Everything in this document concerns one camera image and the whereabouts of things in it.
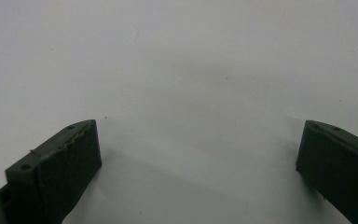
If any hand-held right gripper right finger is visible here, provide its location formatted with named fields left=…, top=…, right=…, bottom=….
left=295, top=119, right=358, bottom=224

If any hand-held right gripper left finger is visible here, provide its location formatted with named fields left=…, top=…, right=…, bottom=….
left=0, top=119, right=103, bottom=224

